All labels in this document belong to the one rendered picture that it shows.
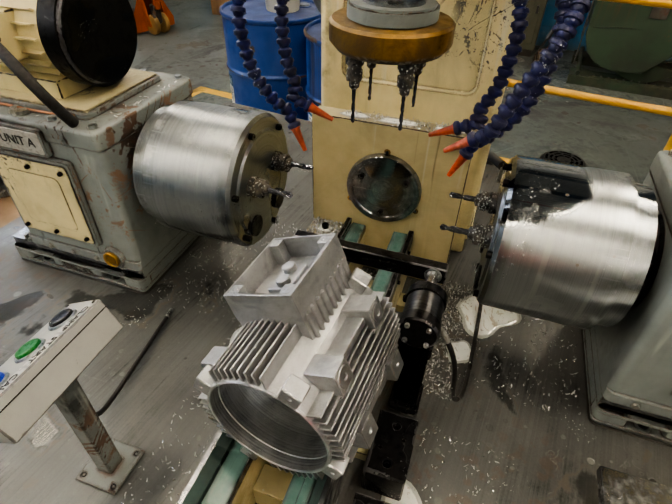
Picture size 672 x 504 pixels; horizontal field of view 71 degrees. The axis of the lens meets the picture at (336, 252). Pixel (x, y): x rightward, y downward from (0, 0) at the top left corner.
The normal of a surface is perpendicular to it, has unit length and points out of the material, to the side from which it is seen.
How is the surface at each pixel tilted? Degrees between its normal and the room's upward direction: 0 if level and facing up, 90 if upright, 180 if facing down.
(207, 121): 13
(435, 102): 90
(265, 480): 0
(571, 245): 54
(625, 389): 89
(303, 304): 67
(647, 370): 89
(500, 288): 95
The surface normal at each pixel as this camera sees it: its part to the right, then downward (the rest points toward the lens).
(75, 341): 0.85, -0.15
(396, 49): -0.04, 0.64
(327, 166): -0.33, 0.60
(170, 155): -0.24, -0.02
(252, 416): 0.59, -0.43
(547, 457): 0.02, -0.77
